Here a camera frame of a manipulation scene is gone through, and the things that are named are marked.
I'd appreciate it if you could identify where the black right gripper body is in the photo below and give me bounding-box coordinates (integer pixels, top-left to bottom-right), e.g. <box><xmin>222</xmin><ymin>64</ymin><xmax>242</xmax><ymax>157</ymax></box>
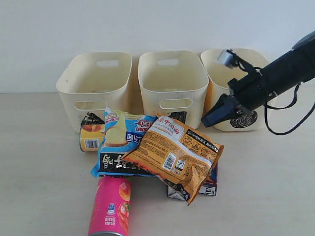
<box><xmin>227</xmin><ymin>67</ymin><xmax>271</xmax><ymax>115</ymax></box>

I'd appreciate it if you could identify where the orange instant noodle packet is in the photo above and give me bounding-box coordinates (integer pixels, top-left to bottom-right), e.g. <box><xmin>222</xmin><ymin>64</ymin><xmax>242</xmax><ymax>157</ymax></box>
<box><xmin>123</xmin><ymin>114</ymin><xmax>224</xmax><ymax>205</ymax></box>

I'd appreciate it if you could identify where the purple juice carton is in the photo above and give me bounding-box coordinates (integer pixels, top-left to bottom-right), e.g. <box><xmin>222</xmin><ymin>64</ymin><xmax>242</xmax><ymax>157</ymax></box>
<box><xmin>199</xmin><ymin>164</ymin><xmax>219</xmax><ymax>196</ymax></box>

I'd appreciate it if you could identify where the blue white milk carton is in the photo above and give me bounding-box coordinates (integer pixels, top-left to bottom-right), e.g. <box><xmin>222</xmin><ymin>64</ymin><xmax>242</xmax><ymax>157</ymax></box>
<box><xmin>167</xmin><ymin>182</ymin><xmax>190</xmax><ymax>201</ymax></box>

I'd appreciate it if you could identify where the blue instant noodle packet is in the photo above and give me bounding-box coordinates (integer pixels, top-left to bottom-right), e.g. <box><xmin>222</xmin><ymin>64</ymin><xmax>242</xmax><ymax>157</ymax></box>
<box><xmin>91</xmin><ymin>107</ymin><xmax>157</xmax><ymax>177</ymax></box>

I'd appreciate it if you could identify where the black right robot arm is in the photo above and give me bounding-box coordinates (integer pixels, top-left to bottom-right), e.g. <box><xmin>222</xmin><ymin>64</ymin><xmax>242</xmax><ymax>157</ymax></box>
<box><xmin>201</xmin><ymin>32</ymin><xmax>315</xmax><ymax>127</ymax></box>

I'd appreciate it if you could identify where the right cream plastic bin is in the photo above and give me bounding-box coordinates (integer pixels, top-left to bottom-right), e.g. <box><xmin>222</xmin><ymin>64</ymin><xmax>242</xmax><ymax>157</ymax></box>
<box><xmin>201</xmin><ymin>48</ymin><xmax>269</xmax><ymax>132</ymax></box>

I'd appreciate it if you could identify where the cream plastic bin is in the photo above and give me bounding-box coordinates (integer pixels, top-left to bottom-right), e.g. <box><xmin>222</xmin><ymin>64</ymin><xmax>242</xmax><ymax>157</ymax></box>
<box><xmin>201</xmin><ymin>48</ymin><xmax>269</xmax><ymax>132</ymax></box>
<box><xmin>56</xmin><ymin>52</ymin><xmax>132</xmax><ymax>132</ymax></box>
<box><xmin>138</xmin><ymin>51</ymin><xmax>209</xmax><ymax>129</ymax></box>

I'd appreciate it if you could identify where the middle cream plastic bin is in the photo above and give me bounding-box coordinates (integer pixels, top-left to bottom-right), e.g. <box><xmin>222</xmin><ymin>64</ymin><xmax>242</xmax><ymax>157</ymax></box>
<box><xmin>138</xmin><ymin>51</ymin><xmax>209</xmax><ymax>129</ymax></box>

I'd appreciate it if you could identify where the left cream plastic bin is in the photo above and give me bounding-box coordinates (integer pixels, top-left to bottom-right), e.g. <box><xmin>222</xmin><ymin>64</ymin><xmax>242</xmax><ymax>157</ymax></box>
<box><xmin>56</xmin><ymin>52</ymin><xmax>132</xmax><ymax>132</ymax></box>

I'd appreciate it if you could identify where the yellow chips can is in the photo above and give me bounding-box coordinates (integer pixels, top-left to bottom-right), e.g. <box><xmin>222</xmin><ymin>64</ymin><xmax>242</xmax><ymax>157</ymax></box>
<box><xmin>79</xmin><ymin>124</ymin><xmax>105</xmax><ymax>152</ymax></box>

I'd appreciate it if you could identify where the pink chips can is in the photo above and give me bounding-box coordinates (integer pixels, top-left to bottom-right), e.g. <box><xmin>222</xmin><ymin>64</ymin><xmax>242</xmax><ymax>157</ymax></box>
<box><xmin>88</xmin><ymin>176</ymin><xmax>131</xmax><ymax>236</ymax></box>

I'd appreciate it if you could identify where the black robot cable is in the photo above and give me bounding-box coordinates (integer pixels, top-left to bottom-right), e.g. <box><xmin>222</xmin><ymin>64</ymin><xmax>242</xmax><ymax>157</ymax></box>
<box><xmin>263</xmin><ymin>83</ymin><xmax>315</xmax><ymax>135</ymax></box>

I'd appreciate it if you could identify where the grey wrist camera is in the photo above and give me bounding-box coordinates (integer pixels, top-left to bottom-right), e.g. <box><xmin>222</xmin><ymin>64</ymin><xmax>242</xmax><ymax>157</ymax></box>
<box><xmin>217</xmin><ymin>50</ymin><xmax>236</xmax><ymax>68</ymax></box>

